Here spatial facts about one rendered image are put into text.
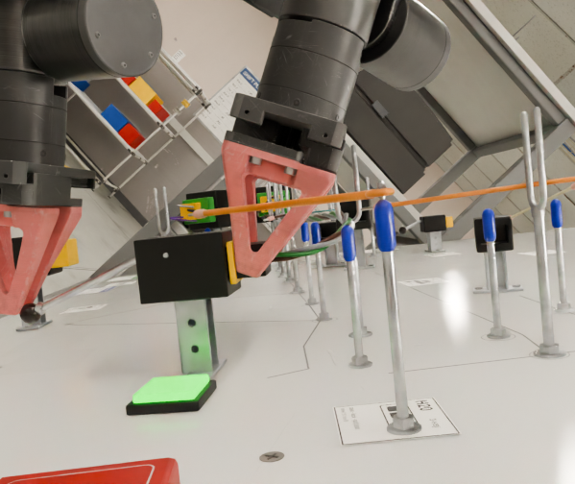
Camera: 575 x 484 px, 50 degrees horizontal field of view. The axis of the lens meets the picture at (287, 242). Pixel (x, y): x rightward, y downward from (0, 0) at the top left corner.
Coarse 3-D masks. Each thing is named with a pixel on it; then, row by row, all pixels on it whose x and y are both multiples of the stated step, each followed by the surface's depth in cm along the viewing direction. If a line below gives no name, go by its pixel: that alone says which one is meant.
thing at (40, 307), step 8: (120, 264) 40; (128, 264) 40; (104, 272) 40; (112, 272) 40; (88, 280) 41; (96, 280) 40; (72, 288) 41; (80, 288) 41; (64, 296) 41; (72, 296) 41; (40, 304) 41; (48, 304) 41; (40, 312) 41
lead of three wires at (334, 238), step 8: (344, 216) 45; (344, 224) 43; (336, 232) 41; (328, 240) 40; (336, 240) 41; (304, 248) 39; (312, 248) 39; (320, 248) 40; (280, 256) 39; (288, 256) 39; (296, 256) 39
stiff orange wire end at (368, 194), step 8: (352, 192) 27; (360, 192) 27; (368, 192) 26; (376, 192) 26; (384, 192) 26; (392, 192) 26; (288, 200) 31; (296, 200) 30; (304, 200) 30; (312, 200) 29; (320, 200) 29; (328, 200) 28; (336, 200) 28; (344, 200) 28; (352, 200) 27; (216, 208) 36; (224, 208) 36; (232, 208) 35; (240, 208) 34; (248, 208) 34; (256, 208) 33; (264, 208) 33; (272, 208) 32; (200, 216) 38
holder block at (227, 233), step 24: (144, 240) 38; (168, 240) 38; (192, 240) 38; (216, 240) 37; (144, 264) 38; (168, 264) 38; (192, 264) 38; (216, 264) 37; (144, 288) 38; (168, 288) 38; (192, 288) 38; (216, 288) 38
